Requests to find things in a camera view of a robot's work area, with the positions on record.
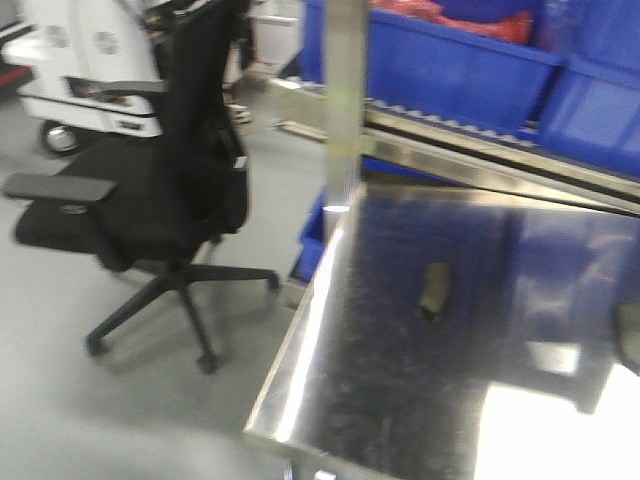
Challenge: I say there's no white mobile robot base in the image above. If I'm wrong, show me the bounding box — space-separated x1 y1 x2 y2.
2 1 161 156

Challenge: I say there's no dark brake pad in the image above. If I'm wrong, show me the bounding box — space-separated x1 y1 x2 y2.
614 303 639 375
417 261 453 322

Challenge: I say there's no lower blue plastic bin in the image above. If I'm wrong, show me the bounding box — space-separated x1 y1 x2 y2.
298 189 326 282

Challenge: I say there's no blue plastic bin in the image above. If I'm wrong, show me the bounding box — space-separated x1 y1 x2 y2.
298 189 326 282
299 0 564 136
538 1 639 177

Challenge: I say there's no black office chair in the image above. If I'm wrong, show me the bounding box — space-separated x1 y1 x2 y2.
2 1 279 374

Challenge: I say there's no left blue plastic bin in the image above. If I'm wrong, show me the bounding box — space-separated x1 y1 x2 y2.
299 0 564 136

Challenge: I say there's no red bubble wrap bag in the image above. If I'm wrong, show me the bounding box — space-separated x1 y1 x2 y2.
369 0 543 45

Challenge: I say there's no right blue plastic bin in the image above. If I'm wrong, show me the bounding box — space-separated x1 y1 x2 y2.
538 1 639 177

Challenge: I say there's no stainless steel rack frame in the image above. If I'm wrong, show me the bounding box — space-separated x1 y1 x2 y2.
264 0 640 221

